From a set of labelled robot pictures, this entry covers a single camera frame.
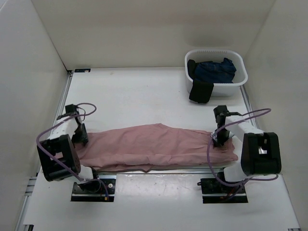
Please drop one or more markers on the black garment over basket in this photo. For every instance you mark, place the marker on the black garment over basket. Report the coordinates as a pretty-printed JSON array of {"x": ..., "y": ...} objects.
[{"x": 202, "y": 86}]

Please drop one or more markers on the aluminium table frame rail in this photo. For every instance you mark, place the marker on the aluminium table frame rail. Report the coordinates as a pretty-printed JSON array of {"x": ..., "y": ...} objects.
[{"x": 132, "y": 96}]

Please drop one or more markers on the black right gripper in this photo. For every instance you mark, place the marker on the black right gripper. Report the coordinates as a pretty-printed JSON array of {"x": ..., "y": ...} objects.
[{"x": 217, "y": 140}]

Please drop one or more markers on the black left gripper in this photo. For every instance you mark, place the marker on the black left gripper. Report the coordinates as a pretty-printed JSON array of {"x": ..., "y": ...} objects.
[{"x": 83, "y": 137}]

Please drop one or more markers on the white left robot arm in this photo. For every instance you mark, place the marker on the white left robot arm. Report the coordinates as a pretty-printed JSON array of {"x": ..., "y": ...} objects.
[{"x": 56, "y": 146}]

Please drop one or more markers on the pink trousers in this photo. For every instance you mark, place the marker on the pink trousers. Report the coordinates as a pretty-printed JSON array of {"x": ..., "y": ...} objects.
[{"x": 151, "y": 146}]

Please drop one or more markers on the white front cover board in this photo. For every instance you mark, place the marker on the white front cover board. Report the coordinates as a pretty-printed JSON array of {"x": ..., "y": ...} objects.
[{"x": 160, "y": 202}]

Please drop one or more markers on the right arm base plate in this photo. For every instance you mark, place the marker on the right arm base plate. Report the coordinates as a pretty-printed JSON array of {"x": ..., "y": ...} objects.
[{"x": 213, "y": 192}]

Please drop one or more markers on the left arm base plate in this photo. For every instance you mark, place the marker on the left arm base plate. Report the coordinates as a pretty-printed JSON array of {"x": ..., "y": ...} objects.
[{"x": 95, "y": 191}]

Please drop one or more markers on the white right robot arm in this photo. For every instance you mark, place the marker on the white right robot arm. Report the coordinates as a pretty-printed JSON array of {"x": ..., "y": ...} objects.
[{"x": 260, "y": 154}]

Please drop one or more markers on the dark blue trousers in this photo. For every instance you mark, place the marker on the dark blue trousers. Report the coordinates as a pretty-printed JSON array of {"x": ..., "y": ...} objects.
[{"x": 223, "y": 72}]

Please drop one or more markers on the white plastic basket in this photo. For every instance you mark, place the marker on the white plastic basket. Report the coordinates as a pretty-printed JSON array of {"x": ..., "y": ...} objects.
[{"x": 217, "y": 55}]

